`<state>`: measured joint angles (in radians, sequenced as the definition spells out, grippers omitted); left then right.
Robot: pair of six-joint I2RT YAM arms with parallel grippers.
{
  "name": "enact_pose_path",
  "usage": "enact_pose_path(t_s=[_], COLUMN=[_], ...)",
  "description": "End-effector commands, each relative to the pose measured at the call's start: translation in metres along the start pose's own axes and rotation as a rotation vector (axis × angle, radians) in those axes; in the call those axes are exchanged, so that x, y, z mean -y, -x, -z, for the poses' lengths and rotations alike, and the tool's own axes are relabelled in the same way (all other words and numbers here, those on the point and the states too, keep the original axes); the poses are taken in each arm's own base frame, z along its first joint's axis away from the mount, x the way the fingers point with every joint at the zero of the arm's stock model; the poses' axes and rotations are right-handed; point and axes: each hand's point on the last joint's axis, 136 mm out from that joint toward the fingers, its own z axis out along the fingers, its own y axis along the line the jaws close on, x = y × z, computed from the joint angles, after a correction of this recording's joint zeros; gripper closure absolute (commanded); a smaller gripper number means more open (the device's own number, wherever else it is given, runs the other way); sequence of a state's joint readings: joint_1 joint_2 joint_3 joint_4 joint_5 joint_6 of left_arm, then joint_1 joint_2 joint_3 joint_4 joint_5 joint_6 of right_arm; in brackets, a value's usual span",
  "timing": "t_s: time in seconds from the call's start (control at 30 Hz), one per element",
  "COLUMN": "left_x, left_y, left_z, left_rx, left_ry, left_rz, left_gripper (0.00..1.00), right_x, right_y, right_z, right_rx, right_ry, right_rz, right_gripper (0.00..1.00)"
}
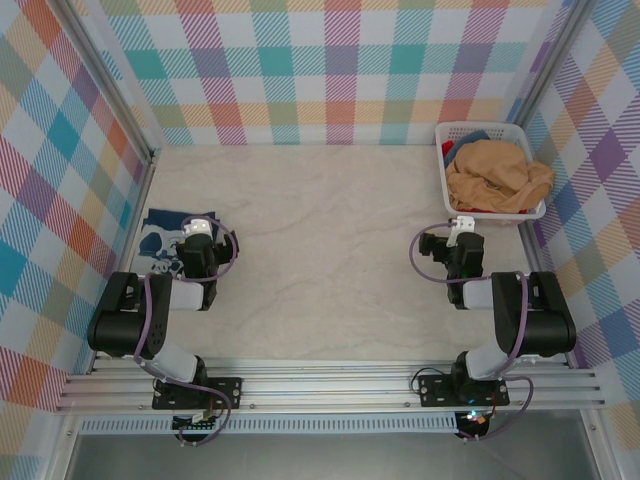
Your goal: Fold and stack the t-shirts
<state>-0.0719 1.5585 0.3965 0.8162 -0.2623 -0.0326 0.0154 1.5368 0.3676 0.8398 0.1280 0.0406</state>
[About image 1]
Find navy blue t-shirt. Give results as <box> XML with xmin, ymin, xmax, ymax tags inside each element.
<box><xmin>137</xmin><ymin>208</ymin><xmax>218</xmax><ymax>279</ymax></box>

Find tan t-shirt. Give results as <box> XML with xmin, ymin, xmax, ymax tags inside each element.
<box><xmin>444</xmin><ymin>139</ymin><xmax>557</xmax><ymax>214</ymax></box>

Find white plastic laundry basket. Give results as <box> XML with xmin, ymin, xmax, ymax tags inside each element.
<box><xmin>434</xmin><ymin>121</ymin><xmax>548</xmax><ymax>222</ymax></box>

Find grey metal sheet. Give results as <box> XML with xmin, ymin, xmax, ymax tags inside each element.
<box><xmin>63</xmin><ymin>432</ymin><xmax>599</xmax><ymax>480</ymax></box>

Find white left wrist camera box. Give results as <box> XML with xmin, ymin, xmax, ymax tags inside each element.
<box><xmin>181</xmin><ymin>216</ymin><xmax>217</xmax><ymax>240</ymax></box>

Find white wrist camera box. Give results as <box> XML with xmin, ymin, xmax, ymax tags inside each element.
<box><xmin>181</xmin><ymin>216</ymin><xmax>217</xmax><ymax>240</ymax></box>
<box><xmin>447</xmin><ymin>214</ymin><xmax>476</xmax><ymax>248</ymax></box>

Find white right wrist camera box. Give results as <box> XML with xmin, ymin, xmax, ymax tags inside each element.
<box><xmin>447</xmin><ymin>214</ymin><xmax>476</xmax><ymax>248</ymax></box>

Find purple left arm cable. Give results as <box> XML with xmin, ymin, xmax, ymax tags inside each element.
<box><xmin>133</xmin><ymin>214</ymin><xmax>241</xmax><ymax>448</ymax></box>

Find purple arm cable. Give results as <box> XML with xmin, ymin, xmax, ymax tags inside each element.
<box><xmin>408</xmin><ymin>223</ymin><xmax>534</xmax><ymax>442</ymax></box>
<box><xmin>133</xmin><ymin>214</ymin><xmax>241</xmax><ymax>448</ymax></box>

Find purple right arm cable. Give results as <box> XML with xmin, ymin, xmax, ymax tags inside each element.
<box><xmin>408</xmin><ymin>223</ymin><xmax>534</xmax><ymax>442</ymax></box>

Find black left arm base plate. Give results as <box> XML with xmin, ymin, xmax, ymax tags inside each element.
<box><xmin>151</xmin><ymin>376</ymin><xmax>244</xmax><ymax>412</ymax></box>

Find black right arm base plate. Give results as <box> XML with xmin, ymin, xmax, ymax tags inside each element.
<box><xmin>416</xmin><ymin>373</ymin><xmax>512</xmax><ymax>408</ymax></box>

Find aluminium mounting rail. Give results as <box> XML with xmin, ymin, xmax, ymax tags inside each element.
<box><xmin>54</xmin><ymin>349</ymin><xmax>607</xmax><ymax>414</ymax></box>

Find white slotted cable duct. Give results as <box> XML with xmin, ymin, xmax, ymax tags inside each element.
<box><xmin>79</xmin><ymin>418</ymin><xmax>459</xmax><ymax>436</ymax></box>

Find aluminium corner post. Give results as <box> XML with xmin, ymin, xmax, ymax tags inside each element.
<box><xmin>508</xmin><ymin>0</ymin><xmax>594</xmax><ymax>132</ymax></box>
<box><xmin>58</xmin><ymin>0</ymin><xmax>162</xmax><ymax>166</ymax></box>

